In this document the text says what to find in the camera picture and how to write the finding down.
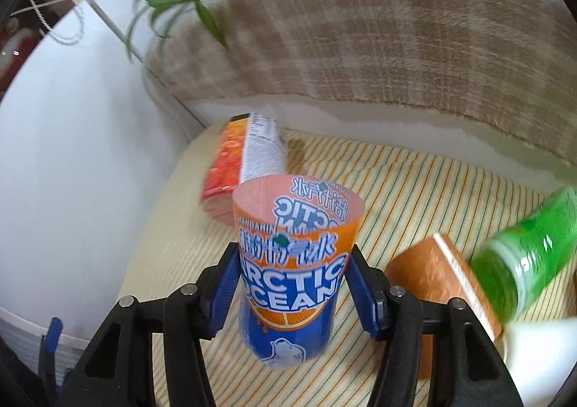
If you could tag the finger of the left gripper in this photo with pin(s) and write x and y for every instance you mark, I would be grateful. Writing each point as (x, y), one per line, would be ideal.
(48, 346)

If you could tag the beige plaid cloth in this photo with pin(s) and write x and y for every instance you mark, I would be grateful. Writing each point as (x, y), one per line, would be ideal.
(508, 64)

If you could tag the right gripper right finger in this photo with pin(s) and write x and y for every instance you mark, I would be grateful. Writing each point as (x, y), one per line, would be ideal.
(466, 367)

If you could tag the green paper cup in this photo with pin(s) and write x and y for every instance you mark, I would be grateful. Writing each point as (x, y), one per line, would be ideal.
(515, 265)

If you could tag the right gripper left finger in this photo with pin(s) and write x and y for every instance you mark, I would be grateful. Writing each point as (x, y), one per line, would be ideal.
(116, 368)

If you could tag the red white ceramic vase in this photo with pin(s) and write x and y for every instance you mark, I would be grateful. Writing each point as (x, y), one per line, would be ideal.
(17, 43)

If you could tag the red pink grapefruit cup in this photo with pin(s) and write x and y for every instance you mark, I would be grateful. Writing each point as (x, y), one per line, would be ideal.
(249, 146)

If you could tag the blue orange Arctic Ocean cup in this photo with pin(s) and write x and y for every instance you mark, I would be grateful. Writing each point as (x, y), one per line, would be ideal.
(295, 236)

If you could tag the white plastic cup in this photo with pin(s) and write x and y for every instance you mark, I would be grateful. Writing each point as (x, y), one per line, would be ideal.
(539, 357)

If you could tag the striped yellow table cloth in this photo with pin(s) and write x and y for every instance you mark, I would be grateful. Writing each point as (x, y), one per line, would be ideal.
(408, 195)

